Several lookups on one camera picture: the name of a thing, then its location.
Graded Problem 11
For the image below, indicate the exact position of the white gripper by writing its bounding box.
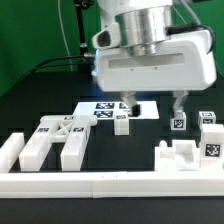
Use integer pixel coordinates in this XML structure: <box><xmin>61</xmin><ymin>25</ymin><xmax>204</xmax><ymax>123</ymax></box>
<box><xmin>96</xmin><ymin>30</ymin><xmax>217</xmax><ymax>118</ymax></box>

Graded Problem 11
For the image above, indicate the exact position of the white U-shaped obstacle fence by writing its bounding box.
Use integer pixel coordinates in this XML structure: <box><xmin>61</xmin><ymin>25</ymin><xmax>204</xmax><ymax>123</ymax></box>
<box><xmin>0</xmin><ymin>133</ymin><xmax>224</xmax><ymax>198</ymax></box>

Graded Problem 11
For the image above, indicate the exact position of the black camera stand pole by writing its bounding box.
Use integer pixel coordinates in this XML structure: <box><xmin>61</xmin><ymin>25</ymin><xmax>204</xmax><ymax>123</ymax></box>
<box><xmin>73</xmin><ymin>0</ymin><xmax>94</xmax><ymax>75</ymax></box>

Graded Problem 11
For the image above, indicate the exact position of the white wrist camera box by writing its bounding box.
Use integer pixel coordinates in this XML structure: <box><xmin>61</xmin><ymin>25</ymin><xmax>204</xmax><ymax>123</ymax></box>
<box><xmin>92</xmin><ymin>22</ymin><xmax>121</xmax><ymax>50</ymax></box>

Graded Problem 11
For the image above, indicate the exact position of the black cable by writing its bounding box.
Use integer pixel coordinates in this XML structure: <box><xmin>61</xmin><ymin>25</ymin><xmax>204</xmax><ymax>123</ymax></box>
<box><xmin>16</xmin><ymin>53</ymin><xmax>98</xmax><ymax>83</ymax></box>

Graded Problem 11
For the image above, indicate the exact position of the grey hanging cable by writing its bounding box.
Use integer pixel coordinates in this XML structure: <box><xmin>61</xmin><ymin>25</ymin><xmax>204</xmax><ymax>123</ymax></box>
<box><xmin>57</xmin><ymin>0</ymin><xmax>74</xmax><ymax>72</ymax></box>

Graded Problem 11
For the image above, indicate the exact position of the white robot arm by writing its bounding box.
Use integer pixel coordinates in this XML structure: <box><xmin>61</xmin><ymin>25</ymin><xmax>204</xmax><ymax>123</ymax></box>
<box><xmin>92</xmin><ymin>0</ymin><xmax>216</xmax><ymax>117</ymax></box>

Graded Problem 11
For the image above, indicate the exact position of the white tagged cube nut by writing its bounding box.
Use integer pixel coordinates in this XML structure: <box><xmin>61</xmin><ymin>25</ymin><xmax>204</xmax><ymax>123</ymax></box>
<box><xmin>198</xmin><ymin>111</ymin><xmax>216</xmax><ymax>127</ymax></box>
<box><xmin>170</xmin><ymin>112</ymin><xmax>187</xmax><ymax>131</ymax></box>

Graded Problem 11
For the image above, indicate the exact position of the white marker tag sheet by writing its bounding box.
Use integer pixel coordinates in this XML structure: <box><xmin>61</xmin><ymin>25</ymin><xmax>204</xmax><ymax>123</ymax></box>
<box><xmin>73</xmin><ymin>101</ymin><xmax>159</xmax><ymax>120</ymax></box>

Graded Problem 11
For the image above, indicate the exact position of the white chair seat part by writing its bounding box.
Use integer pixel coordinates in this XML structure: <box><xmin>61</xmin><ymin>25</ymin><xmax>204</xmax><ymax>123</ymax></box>
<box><xmin>154</xmin><ymin>140</ymin><xmax>200</xmax><ymax>171</ymax></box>

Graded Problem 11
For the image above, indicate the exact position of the white chair backrest frame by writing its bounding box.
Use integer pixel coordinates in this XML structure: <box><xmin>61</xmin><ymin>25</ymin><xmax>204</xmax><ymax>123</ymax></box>
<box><xmin>19</xmin><ymin>115</ymin><xmax>97</xmax><ymax>172</ymax></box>

